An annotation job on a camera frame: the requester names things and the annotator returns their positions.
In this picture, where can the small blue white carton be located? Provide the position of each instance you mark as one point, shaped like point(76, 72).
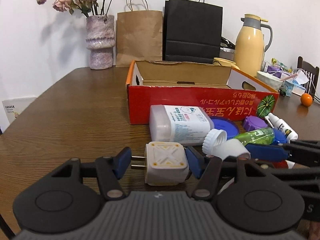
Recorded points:
point(288, 87)

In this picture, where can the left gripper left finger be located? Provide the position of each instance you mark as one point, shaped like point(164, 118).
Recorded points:
point(71, 195)

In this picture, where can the brown paper bag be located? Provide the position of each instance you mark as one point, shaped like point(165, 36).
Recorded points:
point(139, 33)

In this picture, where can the round blue lid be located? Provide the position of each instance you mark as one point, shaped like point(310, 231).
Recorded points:
point(227, 125)

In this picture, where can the blue plastic lid piece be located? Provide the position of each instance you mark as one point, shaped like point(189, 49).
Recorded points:
point(279, 137)

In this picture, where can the white plastic wipes container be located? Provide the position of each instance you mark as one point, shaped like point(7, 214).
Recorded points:
point(187, 125)

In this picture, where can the orange fruit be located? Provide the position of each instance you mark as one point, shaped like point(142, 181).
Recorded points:
point(306, 100)

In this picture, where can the purple ridged cap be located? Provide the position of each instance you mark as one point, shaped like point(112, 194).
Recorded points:
point(253, 122)

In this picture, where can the white ridged cap bottle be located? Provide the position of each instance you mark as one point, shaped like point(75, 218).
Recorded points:
point(216, 144)

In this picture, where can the purple ceramic vase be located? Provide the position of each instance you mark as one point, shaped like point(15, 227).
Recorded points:
point(100, 41)

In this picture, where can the white ceramic bowl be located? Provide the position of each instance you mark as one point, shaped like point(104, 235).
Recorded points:
point(270, 80)

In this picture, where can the small white spray bottle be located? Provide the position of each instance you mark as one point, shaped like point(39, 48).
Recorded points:
point(282, 126)

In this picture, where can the purple packaged item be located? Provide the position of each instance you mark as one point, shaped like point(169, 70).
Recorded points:
point(274, 70)

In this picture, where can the red cardboard box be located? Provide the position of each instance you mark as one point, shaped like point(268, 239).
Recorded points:
point(219, 90)

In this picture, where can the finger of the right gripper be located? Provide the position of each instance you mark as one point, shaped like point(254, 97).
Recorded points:
point(303, 152)

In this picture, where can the dark wooden chair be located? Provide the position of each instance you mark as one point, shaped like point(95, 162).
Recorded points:
point(312, 73)

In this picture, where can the white tissue pack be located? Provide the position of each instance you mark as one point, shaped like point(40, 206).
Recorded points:
point(298, 90)

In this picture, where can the black paper bag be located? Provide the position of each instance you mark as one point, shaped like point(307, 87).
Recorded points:
point(191, 31)

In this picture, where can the green transparent bottle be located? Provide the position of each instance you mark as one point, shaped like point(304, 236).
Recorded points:
point(263, 136)

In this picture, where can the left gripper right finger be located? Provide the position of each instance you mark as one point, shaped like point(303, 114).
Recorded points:
point(245, 195)

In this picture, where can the white square plug adapter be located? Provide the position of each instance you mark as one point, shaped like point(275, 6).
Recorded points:
point(165, 164)

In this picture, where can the yellow thermos jug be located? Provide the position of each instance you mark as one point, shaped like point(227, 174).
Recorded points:
point(250, 46)

